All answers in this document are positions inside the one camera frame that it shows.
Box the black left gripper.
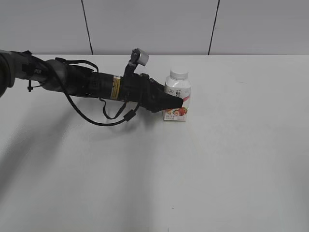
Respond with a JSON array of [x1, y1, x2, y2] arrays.
[[119, 73, 183, 113]]

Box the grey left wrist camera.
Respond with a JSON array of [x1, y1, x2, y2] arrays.
[[124, 48, 149, 77]]

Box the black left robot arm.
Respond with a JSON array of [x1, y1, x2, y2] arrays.
[[0, 48, 183, 113]]

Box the white yili yogurt bottle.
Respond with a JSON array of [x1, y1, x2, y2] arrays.
[[163, 66, 191, 121]]

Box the white bottle cap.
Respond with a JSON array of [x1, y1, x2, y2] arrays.
[[169, 67, 188, 81]]

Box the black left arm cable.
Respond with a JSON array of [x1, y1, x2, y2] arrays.
[[26, 57, 140, 126]]

